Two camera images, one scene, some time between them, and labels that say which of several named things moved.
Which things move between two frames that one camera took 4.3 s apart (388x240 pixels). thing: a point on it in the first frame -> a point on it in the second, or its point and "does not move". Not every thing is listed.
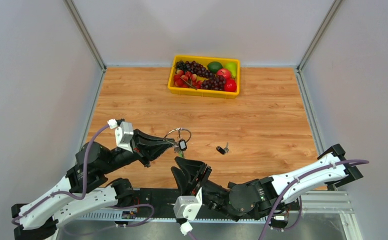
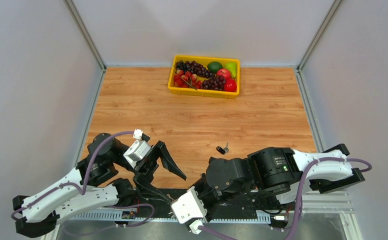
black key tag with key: x=223 y=151 does not move
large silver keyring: x=177 y=129 -> x=171 y=199
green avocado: x=214 y=66 does not move
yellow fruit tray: x=205 y=61 does not move
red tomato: x=230 y=85 does not move
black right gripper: x=194 y=169 -> x=209 y=208
